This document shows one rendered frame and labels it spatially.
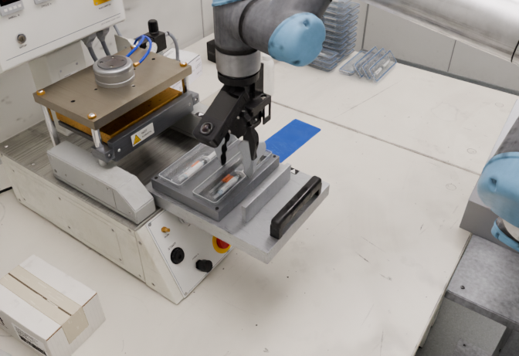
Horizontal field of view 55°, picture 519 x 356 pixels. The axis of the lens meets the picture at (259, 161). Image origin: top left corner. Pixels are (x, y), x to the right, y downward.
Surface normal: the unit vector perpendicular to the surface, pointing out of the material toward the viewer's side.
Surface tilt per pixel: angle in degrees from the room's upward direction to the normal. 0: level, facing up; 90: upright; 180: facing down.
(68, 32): 90
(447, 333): 0
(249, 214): 90
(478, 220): 90
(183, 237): 65
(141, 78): 0
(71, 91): 0
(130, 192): 41
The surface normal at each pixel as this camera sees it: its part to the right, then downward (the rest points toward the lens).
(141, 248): -0.57, 0.51
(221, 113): -0.30, -0.45
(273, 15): -0.50, -0.28
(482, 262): 0.00, -0.79
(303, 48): 0.69, 0.44
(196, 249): 0.74, -0.01
